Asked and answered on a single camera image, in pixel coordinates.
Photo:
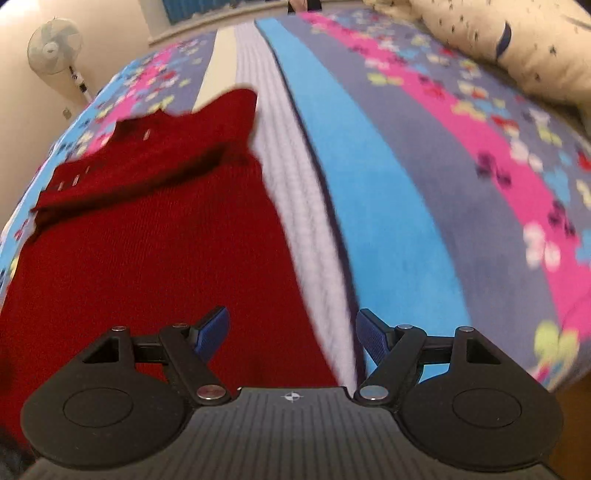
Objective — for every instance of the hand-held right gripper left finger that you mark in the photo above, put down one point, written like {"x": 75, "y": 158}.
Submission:
{"x": 212, "y": 332}

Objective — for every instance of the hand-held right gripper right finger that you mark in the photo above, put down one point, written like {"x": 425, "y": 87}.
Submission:
{"x": 373, "y": 339}

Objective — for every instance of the red knit sweater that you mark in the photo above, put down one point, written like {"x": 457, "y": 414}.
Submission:
{"x": 138, "y": 254}

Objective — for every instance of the floral striped blanket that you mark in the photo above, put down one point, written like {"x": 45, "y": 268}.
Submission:
{"x": 392, "y": 184}

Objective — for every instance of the dark cloth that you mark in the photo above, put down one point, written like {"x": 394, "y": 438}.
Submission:
{"x": 11, "y": 454}

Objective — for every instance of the blue curtain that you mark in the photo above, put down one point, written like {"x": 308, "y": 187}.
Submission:
{"x": 207, "y": 9}

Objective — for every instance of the white standing fan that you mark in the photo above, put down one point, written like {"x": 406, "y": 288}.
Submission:
{"x": 54, "y": 46}

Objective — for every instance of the star and moon print pillow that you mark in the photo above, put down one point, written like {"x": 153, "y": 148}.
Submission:
{"x": 545, "y": 55}

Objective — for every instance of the dark garment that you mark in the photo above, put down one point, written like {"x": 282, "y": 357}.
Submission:
{"x": 302, "y": 4}

